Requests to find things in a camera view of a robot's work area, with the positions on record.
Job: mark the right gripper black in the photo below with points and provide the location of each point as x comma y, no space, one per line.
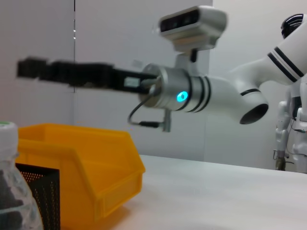
115,77

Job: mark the clear water bottle green label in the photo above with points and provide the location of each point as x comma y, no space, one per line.
14,191

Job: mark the black mesh pen holder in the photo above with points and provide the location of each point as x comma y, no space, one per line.
45,189

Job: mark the yellow plastic bin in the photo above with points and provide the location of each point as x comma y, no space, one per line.
96,155

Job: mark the white humanoid robot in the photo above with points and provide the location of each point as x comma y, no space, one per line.
295,134

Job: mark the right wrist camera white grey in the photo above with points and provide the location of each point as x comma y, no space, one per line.
194,24

